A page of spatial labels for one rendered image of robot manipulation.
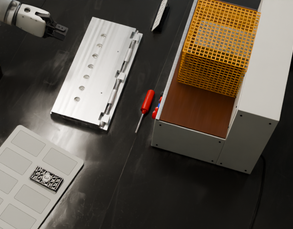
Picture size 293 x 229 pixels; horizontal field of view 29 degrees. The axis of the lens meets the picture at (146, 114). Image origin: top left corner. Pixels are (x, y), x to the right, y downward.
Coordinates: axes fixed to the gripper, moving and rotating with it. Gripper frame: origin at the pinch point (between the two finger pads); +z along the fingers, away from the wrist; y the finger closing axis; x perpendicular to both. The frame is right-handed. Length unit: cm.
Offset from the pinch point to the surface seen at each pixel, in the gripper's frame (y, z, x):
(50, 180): 15, 16, 45
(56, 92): 18.5, 5.9, 12.0
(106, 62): 11.5, 18.2, -3.6
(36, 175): 15.8, 11.0, 45.0
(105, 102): 10.3, 23.3, 12.8
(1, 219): 17, 6, 62
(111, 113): 11.7, 26.5, 15.4
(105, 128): 11.7, 26.4, 21.6
